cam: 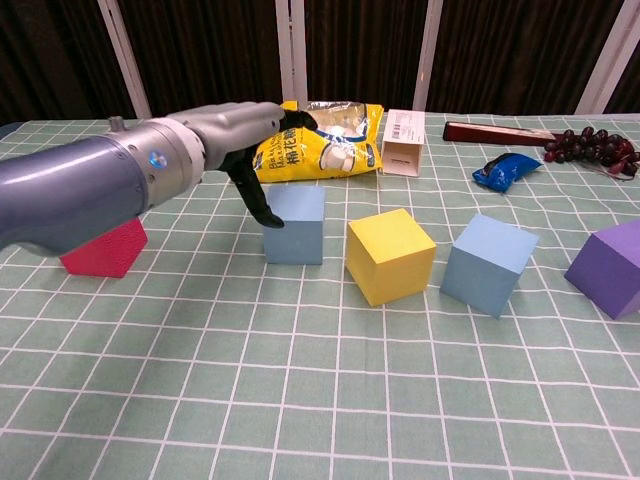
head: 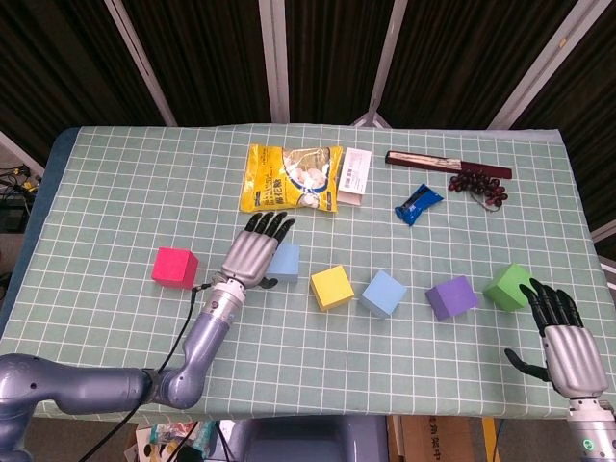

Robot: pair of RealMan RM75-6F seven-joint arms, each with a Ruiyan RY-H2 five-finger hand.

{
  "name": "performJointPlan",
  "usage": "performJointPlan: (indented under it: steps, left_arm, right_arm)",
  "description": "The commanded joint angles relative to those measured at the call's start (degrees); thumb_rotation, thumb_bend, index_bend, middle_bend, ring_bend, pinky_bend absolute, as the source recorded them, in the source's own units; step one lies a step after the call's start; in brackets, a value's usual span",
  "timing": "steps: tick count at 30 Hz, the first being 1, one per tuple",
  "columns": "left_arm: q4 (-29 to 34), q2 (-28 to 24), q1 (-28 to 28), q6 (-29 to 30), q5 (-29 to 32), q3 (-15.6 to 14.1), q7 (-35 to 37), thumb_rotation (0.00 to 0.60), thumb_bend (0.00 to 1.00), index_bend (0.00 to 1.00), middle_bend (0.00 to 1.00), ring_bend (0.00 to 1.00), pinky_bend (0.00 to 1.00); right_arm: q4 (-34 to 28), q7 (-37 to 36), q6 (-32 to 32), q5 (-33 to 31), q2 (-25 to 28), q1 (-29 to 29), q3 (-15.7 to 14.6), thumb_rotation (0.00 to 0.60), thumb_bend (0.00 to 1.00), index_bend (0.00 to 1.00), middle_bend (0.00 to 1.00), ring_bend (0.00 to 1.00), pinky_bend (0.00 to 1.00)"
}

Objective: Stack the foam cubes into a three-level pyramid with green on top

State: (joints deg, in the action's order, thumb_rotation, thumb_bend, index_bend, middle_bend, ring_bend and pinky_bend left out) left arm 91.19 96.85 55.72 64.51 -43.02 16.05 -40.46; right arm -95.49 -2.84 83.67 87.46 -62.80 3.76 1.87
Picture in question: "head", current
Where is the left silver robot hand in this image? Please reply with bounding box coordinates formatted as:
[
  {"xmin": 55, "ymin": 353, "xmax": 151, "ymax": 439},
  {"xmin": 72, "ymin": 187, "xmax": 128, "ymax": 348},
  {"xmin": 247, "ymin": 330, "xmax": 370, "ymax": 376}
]
[{"xmin": 219, "ymin": 210, "xmax": 297, "ymax": 291}]

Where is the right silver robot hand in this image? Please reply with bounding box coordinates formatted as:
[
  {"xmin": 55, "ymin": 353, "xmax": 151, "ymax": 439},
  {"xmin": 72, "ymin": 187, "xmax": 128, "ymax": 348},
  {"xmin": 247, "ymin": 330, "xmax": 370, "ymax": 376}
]
[{"xmin": 503, "ymin": 277, "xmax": 608, "ymax": 399}]

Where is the light blue foam cube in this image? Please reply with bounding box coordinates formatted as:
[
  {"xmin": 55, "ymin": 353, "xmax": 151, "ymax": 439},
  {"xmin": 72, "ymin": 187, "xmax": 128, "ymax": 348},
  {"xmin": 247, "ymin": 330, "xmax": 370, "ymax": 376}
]
[
  {"xmin": 265, "ymin": 243, "xmax": 301, "ymax": 284},
  {"xmin": 360, "ymin": 269, "xmax": 408, "ymax": 320}
]

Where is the yellow foam cube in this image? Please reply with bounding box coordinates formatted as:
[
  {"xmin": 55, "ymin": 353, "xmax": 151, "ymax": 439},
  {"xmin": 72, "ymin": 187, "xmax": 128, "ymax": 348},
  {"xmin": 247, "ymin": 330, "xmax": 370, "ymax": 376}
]
[{"xmin": 309, "ymin": 264, "xmax": 355, "ymax": 312}]

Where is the purple foam cube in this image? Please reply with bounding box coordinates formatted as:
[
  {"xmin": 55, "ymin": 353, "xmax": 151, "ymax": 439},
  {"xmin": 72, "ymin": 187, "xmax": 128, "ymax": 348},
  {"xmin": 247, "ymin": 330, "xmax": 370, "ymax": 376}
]
[{"xmin": 424, "ymin": 275, "xmax": 479, "ymax": 322}]

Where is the yellow marshmallow bag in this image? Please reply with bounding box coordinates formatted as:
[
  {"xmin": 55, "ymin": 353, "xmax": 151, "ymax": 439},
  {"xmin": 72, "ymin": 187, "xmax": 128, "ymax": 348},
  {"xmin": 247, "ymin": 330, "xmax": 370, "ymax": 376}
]
[{"xmin": 239, "ymin": 142, "xmax": 345, "ymax": 215}]

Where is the pink-red foam cube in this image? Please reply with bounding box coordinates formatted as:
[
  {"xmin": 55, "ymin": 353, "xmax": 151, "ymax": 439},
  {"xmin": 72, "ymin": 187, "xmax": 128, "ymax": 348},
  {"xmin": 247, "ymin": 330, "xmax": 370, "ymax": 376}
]
[{"xmin": 150, "ymin": 246, "xmax": 200, "ymax": 290}]

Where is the green foam cube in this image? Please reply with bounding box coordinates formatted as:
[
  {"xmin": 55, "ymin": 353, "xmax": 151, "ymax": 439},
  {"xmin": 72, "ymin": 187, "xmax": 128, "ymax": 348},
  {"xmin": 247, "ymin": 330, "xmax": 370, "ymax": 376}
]
[{"xmin": 482, "ymin": 262, "xmax": 536, "ymax": 313}]

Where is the green checked tablecloth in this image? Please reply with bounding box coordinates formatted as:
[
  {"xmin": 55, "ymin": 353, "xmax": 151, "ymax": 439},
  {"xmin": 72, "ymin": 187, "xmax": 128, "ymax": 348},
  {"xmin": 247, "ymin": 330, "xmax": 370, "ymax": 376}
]
[{"xmin": 0, "ymin": 123, "xmax": 616, "ymax": 419}]

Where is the brown cardboard box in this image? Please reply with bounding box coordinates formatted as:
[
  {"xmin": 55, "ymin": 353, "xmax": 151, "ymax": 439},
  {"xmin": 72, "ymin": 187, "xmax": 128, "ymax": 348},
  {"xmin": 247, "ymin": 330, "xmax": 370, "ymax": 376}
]
[{"xmin": 389, "ymin": 416, "xmax": 487, "ymax": 462}]

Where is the blue snack packet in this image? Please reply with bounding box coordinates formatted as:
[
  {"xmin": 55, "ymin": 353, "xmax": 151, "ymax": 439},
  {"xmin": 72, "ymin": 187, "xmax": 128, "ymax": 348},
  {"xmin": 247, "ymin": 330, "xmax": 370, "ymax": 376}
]
[{"xmin": 394, "ymin": 183, "xmax": 444, "ymax": 227}]

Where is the blue-grey robot torso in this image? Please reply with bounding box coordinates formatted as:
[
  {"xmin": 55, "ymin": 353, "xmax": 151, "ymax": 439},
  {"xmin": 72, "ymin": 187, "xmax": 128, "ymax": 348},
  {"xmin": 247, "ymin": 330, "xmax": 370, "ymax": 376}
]
[{"xmin": 230, "ymin": 416, "xmax": 389, "ymax": 462}]

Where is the dark red folded fan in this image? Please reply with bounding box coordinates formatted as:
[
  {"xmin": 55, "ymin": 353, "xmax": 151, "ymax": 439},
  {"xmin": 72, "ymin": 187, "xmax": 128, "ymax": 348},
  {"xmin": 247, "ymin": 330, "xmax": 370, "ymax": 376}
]
[{"xmin": 384, "ymin": 150, "xmax": 514, "ymax": 180}]

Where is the dark red grape bunch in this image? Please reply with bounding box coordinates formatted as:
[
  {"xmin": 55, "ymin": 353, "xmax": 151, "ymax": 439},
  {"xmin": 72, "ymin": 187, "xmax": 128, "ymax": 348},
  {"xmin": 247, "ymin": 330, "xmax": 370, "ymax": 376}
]
[{"xmin": 447, "ymin": 170, "xmax": 509, "ymax": 213}]

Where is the colourful printed packaging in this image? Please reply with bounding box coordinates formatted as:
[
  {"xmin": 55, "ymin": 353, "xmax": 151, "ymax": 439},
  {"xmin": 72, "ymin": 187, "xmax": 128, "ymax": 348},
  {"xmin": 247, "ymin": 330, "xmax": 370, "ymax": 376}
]
[{"xmin": 134, "ymin": 421, "xmax": 216, "ymax": 462}]

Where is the dark pleated curtain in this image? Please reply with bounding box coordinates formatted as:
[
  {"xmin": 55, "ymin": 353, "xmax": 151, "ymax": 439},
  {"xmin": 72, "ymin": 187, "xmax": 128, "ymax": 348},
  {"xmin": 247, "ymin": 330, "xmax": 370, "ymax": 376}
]
[{"xmin": 0, "ymin": 0, "xmax": 616, "ymax": 232}]

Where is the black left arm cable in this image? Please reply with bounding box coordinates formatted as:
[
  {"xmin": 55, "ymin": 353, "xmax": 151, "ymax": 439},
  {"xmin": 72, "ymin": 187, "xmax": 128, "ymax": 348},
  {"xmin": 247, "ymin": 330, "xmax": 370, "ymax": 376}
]
[{"xmin": 84, "ymin": 281, "xmax": 216, "ymax": 462}]

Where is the white metal frame post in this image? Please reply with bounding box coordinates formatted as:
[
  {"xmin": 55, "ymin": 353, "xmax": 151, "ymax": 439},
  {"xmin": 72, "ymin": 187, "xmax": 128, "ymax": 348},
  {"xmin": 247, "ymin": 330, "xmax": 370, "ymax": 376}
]
[
  {"xmin": 487, "ymin": 0, "xmax": 603, "ymax": 130},
  {"xmin": 352, "ymin": 0, "xmax": 411, "ymax": 129},
  {"xmin": 0, "ymin": 129, "xmax": 45, "ymax": 175},
  {"xmin": 104, "ymin": 0, "xmax": 178, "ymax": 127},
  {"xmin": 591, "ymin": 224, "xmax": 616, "ymax": 290},
  {"xmin": 258, "ymin": 0, "xmax": 291, "ymax": 124}
]

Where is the black equipment with cables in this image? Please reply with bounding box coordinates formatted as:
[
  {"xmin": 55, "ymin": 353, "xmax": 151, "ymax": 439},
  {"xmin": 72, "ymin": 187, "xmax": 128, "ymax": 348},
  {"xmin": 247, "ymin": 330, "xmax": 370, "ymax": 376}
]
[{"xmin": 0, "ymin": 166, "xmax": 42, "ymax": 232}]

